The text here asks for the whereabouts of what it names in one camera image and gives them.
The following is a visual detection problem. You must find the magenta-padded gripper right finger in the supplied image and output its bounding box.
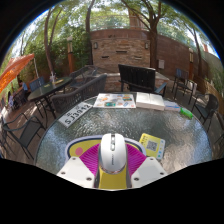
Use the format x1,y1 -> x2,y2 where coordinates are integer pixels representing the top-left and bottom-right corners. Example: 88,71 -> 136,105
125,143 -> 168,189

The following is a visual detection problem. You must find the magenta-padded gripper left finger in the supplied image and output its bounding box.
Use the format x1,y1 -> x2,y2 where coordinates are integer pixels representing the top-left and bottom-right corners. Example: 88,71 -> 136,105
56,142 -> 103,189

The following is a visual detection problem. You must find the white computer mouse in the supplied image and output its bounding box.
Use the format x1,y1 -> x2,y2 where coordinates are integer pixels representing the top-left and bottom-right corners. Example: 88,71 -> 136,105
98,133 -> 128,175

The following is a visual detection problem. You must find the yellow bird-shaped mouse pad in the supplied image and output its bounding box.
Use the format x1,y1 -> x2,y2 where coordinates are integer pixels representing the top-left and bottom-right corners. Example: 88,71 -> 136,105
64,134 -> 148,190

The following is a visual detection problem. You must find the yellow code card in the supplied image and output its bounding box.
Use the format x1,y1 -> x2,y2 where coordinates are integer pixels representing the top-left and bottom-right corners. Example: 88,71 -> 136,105
138,132 -> 166,160

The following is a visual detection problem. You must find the white licence plate sign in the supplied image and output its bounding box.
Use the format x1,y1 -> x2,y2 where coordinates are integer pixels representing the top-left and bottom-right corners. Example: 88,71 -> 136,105
57,101 -> 94,129

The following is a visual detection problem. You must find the small white booklet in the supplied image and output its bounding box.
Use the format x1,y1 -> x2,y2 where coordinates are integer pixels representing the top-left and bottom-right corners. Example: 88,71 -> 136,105
163,100 -> 182,112

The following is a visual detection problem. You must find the green marker pen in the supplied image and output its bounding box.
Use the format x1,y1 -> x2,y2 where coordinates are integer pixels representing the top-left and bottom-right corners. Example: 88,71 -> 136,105
179,107 -> 194,120

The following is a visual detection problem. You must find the white open book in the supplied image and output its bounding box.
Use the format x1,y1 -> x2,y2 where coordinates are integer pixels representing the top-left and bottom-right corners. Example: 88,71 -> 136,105
135,91 -> 166,112

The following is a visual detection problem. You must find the dark wicker armchair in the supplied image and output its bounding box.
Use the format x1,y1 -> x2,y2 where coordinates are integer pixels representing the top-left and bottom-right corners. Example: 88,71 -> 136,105
51,73 -> 108,114

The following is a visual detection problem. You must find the colourful picture sheet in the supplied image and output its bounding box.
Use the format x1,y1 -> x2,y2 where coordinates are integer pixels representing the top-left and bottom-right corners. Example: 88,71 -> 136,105
92,93 -> 137,110

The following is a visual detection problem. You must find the dark round patio table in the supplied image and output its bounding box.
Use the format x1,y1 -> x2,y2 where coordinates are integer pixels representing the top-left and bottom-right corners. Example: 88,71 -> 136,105
27,76 -> 74,118

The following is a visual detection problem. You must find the black mesh armchair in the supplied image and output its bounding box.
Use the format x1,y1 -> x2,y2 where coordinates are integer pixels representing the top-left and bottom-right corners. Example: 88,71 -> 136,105
191,93 -> 220,133

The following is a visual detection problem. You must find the white bag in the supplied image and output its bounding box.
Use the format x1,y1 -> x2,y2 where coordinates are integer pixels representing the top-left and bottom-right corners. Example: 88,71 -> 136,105
187,80 -> 198,96

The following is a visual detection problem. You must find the blue slatted chair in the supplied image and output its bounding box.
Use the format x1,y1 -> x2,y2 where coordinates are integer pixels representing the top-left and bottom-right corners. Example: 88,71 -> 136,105
29,77 -> 46,93

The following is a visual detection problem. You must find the dark metal armchair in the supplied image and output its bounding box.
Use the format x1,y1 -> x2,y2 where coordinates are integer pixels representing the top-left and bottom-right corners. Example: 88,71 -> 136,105
69,65 -> 98,89

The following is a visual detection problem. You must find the dark blue patio chair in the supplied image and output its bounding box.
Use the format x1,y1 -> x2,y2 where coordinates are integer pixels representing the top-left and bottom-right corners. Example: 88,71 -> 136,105
171,68 -> 194,99

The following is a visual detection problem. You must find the orange canopy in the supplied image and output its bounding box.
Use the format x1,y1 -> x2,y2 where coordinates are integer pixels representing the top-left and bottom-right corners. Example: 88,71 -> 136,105
0,53 -> 36,94

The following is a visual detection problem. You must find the slim-trunked tree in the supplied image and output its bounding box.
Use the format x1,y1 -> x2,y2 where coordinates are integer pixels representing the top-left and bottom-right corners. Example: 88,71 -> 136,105
43,8 -> 64,76

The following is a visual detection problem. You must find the forked tree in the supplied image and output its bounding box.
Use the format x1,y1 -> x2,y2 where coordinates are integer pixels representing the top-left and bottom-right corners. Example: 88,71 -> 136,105
121,0 -> 174,69

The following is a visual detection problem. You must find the wooden lamp post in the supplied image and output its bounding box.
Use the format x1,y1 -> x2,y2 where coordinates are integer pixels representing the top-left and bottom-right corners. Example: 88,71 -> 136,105
188,47 -> 195,81
66,35 -> 74,75

